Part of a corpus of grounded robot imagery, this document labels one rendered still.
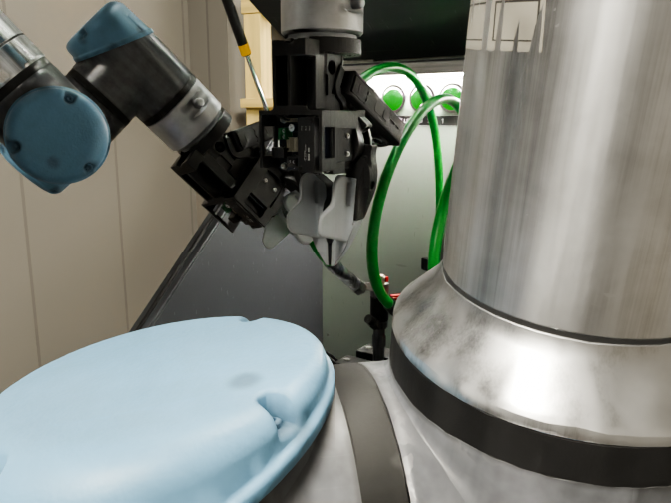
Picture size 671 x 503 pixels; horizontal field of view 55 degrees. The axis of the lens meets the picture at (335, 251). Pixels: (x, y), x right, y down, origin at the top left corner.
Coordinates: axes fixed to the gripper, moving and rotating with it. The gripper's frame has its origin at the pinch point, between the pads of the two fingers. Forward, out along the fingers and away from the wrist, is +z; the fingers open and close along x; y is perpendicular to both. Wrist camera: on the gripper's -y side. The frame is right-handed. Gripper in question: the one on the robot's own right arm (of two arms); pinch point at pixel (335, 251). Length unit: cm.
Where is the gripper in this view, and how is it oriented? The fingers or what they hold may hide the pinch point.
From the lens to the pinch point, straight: 64.1
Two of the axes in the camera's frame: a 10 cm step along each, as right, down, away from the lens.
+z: 0.0, 9.8, 2.1
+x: 8.2, 1.2, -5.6
